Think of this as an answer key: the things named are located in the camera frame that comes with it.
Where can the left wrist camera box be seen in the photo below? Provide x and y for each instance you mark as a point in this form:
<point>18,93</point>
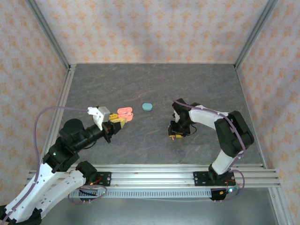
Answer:
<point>100,114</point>

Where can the small circuit board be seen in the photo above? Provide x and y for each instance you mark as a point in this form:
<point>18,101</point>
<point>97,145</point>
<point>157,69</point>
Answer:
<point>230,190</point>

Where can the grey metal lower panel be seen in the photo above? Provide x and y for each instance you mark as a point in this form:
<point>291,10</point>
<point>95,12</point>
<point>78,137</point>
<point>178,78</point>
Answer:
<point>152,213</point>

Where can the aluminium frame leg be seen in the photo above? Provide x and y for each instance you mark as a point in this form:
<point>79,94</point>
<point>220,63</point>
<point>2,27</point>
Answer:
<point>280,206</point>

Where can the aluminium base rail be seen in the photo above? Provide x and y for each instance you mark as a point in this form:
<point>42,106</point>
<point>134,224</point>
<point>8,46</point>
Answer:
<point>152,175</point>

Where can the blue earbud charging case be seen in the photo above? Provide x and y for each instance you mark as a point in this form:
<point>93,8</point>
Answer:
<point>147,107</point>

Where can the wide aluminium side rail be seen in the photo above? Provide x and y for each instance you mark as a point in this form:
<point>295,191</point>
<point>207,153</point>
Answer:
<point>69,77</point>

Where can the aluminium corner frame post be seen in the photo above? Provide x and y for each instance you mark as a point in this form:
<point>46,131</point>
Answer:
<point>47,32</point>
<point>255,32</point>

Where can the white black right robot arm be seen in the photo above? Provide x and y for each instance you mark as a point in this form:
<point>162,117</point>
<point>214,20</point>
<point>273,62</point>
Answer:
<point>222,161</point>

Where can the narrow aluminium side rail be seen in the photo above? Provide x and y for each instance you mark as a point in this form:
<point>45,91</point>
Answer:
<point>244,93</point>

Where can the pink earbud charging case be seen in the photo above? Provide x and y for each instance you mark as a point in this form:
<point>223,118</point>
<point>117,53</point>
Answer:
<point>124,110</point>

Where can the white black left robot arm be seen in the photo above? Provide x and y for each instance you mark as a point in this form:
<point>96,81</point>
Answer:
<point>25,199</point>

